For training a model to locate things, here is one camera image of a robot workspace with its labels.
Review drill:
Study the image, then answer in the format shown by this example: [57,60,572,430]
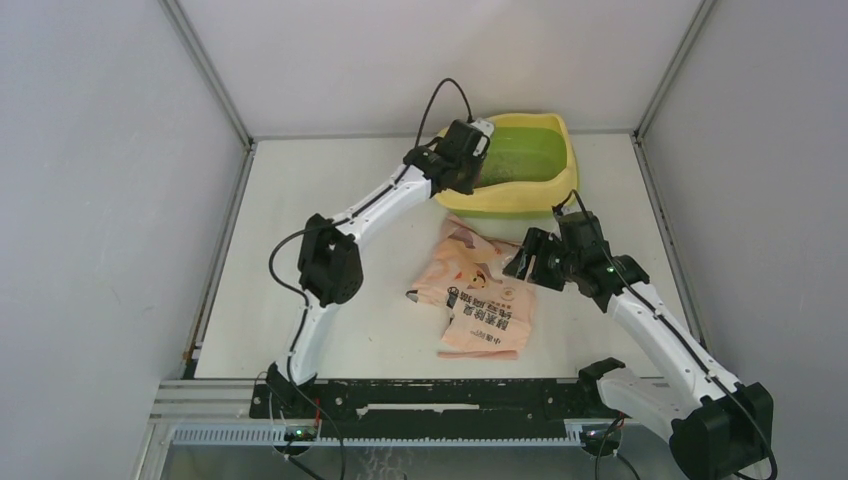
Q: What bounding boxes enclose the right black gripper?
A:
[503,226,581,292]

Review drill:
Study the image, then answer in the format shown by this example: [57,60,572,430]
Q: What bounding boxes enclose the pink cat litter bag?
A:
[406,214,537,361]

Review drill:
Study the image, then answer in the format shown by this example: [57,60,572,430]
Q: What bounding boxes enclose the green cat litter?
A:
[477,143,567,187]

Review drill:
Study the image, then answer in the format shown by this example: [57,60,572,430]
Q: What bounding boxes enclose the yellow green litter box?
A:
[435,113,580,219]

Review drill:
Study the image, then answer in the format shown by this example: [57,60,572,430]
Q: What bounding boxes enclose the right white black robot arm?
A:
[503,212,778,479]

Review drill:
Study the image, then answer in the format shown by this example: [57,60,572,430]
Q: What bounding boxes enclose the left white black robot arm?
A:
[266,118,495,417]

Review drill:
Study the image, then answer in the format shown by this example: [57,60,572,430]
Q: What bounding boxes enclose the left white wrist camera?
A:
[470,118,495,158]

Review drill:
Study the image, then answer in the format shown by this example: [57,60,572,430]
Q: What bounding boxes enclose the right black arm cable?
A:
[552,189,779,480]

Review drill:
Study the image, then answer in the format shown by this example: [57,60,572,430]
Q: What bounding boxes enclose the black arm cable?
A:
[552,189,779,480]
[267,77,476,399]

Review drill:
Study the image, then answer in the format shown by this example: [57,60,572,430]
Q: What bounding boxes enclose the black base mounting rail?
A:
[249,378,618,442]

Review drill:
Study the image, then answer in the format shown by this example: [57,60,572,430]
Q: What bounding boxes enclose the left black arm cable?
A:
[267,77,476,399]

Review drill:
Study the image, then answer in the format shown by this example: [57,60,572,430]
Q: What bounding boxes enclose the white slotted cable duct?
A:
[170,423,587,448]

